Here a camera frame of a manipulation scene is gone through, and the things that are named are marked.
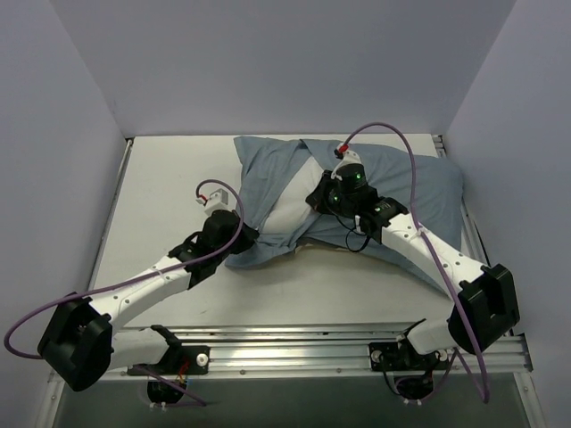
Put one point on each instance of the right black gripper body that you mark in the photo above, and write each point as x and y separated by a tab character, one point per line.
317	196

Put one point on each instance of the white pillow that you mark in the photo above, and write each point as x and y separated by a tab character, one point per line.
291	209

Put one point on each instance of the striped blue beige pillowcase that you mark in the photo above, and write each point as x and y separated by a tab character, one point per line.
430	187

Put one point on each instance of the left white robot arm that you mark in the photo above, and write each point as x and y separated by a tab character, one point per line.
85	337

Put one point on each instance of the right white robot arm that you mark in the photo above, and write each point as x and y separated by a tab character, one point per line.
485	301

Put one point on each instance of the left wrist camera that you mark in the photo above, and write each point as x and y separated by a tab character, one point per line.
217	200

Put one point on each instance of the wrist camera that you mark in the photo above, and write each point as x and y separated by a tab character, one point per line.
345	155
217	200

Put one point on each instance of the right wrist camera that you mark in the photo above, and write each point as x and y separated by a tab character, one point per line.
345	155

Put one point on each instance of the aluminium rail frame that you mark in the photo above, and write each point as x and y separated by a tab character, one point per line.
311	348

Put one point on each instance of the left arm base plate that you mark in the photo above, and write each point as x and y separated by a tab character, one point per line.
182	360

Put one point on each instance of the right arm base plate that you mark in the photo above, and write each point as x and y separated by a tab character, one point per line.
401	357

